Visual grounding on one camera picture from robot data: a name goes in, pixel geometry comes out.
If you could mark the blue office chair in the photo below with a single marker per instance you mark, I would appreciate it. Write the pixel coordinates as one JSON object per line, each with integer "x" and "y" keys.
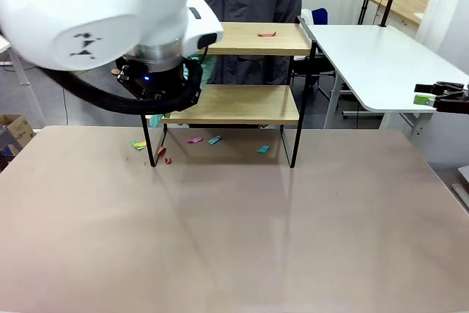
{"x": 319, "y": 16}

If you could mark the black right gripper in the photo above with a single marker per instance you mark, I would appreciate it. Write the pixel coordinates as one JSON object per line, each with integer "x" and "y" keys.
{"x": 454, "y": 100}

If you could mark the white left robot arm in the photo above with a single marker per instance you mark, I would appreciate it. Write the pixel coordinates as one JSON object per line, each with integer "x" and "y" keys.
{"x": 91, "y": 9}

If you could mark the white desk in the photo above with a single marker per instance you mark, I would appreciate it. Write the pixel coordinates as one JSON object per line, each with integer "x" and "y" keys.
{"x": 20, "y": 67}

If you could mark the pink paper scrap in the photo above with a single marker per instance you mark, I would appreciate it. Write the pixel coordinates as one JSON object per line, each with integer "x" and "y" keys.
{"x": 194, "y": 140}

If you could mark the yellow paper scrap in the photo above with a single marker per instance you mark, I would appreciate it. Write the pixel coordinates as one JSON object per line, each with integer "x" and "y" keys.
{"x": 140, "y": 145}

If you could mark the cardboard box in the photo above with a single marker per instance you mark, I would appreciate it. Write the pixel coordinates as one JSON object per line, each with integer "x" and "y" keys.
{"x": 16, "y": 131}

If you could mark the grey metal frame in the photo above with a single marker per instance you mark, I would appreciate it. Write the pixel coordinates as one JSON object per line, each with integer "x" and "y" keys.
{"x": 461, "y": 188}

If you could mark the light wooden table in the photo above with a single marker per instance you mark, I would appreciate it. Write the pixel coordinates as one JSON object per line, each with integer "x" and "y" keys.
{"x": 403, "y": 7}

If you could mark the curved red paper scrap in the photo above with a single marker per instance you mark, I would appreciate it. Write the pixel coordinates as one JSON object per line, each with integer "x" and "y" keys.
{"x": 266, "y": 34}

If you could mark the two-tier wooden shelf black frame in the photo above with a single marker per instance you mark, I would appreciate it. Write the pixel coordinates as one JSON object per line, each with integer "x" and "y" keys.
{"x": 249, "y": 104}

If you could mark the white table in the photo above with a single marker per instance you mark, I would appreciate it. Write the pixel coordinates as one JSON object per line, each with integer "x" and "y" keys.
{"x": 366, "y": 56}

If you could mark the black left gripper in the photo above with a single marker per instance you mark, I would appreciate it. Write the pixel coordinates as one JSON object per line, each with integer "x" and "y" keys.
{"x": 154, "y": 84}

